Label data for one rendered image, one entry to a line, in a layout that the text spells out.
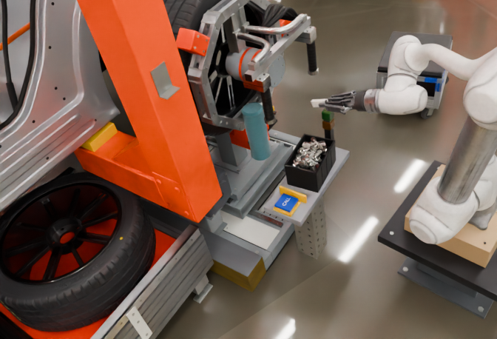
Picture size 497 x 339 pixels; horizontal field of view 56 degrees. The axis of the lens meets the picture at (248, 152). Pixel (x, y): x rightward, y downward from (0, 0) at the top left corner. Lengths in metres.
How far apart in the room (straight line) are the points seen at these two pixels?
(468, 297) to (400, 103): 0.89
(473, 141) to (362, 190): 1.22
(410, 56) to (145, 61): 0.91
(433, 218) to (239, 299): 0.97
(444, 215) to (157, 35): 1.04
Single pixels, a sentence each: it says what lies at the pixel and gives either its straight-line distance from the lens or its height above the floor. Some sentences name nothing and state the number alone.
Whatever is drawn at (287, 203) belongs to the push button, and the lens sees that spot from 1.84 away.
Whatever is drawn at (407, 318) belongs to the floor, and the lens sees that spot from 2.12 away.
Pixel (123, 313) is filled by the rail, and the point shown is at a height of 0.39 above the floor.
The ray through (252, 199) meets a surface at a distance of 2.33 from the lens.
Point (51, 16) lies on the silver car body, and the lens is 1.82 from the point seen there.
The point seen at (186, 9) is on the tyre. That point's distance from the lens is 1.77.
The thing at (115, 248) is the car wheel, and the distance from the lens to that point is 1.87.
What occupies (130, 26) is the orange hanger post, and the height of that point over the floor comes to 1.33.
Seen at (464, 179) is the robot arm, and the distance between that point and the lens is 1.49.
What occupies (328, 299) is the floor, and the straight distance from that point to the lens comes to 2.14.
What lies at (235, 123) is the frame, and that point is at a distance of 1.96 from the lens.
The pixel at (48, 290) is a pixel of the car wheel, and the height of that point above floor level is 0.50.
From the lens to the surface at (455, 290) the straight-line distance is 2.19.
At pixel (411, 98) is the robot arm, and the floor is 0.83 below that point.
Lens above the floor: 1.87
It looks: 42 degrees down
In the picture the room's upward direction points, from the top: 13 degrees counter-clockwise
